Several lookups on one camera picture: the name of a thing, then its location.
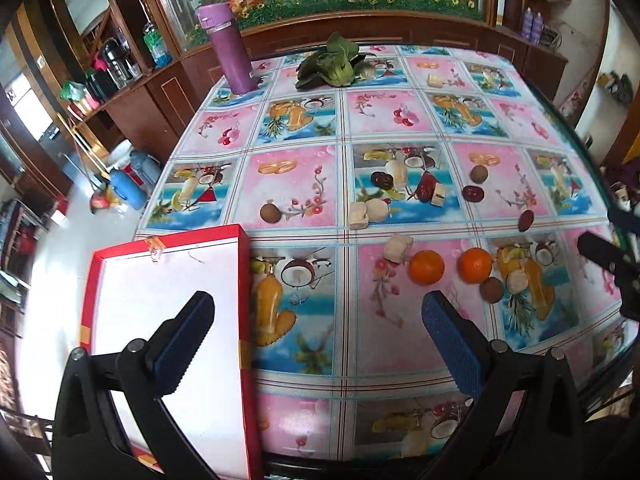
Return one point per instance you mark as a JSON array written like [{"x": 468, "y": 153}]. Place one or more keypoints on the brown longan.
[
  {"x": 479, "y": 174},
  {"x": 492, "y": 290},
  {"x": 270, "y": 213}
]

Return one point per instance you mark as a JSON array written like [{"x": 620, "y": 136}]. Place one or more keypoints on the dark red date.
[
  {"x": 382, "y": 180},
  {"x": 526, "y": 220},
  {"x": 473, "y": 193},
  {"x": 426, "y": 187}
]

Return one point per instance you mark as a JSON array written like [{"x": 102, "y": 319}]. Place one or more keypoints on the red broom and dustpan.
[{"x": 92, "y": 167}]

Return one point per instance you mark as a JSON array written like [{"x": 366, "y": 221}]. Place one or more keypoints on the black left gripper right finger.
[{"x": 524, "y": 420}]

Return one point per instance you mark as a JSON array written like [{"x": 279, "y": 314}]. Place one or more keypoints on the wooden cabinet partition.
[{"x": 154, "y": 110}]

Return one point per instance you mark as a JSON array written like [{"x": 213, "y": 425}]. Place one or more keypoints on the green leafy vegetable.
[{"x": 336, "y": 65}]

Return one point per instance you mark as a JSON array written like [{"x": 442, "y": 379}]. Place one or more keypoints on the orange fruit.
[
  {"x": 426, "y": 268},
  {"x": 474, "y": 265}
]

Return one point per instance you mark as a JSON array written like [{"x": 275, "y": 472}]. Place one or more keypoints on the blue thermos flask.
[{"x": 127, "y": 190}]

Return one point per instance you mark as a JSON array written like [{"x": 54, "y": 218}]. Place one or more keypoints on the purple thermos bottle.
[{"x": 219, "y": 23}]

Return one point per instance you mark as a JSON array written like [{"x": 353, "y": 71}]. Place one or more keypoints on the beige cake piece square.
[{"x": 357, "y": 216}]

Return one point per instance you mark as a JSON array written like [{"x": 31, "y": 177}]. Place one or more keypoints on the beige cake piece small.
[{"x": 439, "y": 195}]

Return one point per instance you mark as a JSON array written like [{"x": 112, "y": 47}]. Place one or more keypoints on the red white tray box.
[{"x": 171, "y": 314}]

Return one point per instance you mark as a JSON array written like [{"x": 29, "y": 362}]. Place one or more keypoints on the beige cake piece round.
[{"x": 377, "y": 210}]

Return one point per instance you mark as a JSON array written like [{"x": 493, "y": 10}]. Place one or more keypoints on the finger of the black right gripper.
[
  {"x": 618, "y": 263},
  {"x": 627, "y": 221}
]

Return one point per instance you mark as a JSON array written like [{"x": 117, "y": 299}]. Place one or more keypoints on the colourful fruit print tablecloth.
[{"x": 344, "y": 366}]

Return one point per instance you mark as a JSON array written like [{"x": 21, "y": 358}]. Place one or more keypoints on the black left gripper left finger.
[{"x": 89, "y": 439}]

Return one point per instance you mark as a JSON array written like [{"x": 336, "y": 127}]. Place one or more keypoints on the black kettle on cabinet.
[{"x": 113, "y": 56}]

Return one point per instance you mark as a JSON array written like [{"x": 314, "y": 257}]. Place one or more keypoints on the clear bottle green label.
[{"x": 156, "y": 44}]

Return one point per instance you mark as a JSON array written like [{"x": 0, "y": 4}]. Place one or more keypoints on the grey-blue thermos flask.
[{"x": 146, "y": 167}]

